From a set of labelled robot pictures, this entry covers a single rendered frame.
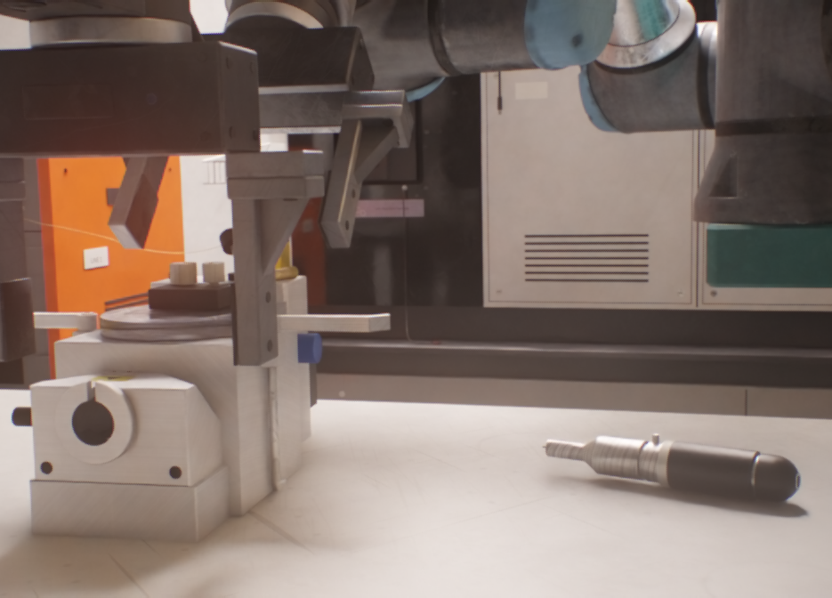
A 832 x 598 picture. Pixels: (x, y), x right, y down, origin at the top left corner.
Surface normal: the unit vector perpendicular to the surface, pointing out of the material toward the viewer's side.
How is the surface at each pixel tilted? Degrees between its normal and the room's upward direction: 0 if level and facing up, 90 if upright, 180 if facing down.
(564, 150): 90
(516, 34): 121
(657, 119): 141
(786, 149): 70
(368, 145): 50
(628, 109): 133
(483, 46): 129
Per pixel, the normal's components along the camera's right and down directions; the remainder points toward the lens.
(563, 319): -0.26, 0.12
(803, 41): -0.79, 0.30
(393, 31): -0.46, 0.37
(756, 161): -0.65, -0.25
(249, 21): -0.13, 0.84
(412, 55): -0.33, 0.75
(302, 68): -0.19, -0.55
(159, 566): -0.02, -0.99
